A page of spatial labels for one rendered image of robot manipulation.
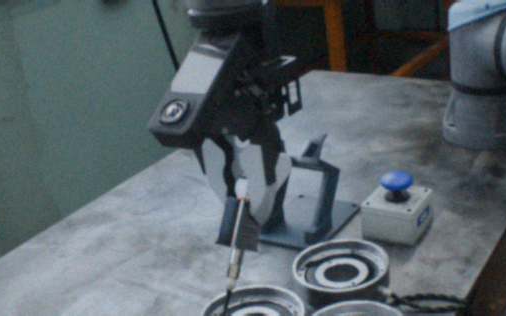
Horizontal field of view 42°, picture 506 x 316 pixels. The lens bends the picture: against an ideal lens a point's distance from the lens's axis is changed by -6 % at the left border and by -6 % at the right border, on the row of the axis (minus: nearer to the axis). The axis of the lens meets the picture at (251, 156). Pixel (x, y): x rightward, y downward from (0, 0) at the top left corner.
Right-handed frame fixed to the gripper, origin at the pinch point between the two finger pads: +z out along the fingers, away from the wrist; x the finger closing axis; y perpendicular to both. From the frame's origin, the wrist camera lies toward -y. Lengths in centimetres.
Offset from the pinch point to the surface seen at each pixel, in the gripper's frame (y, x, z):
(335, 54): 186, 90, 40
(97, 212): 12.2, 37.2, 13.1
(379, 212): 20.0, -5.0, 9.1
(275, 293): 1.0, -1.8, 9.6
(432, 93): 75, 8, 13
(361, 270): 8.9, -7.8, 10.1
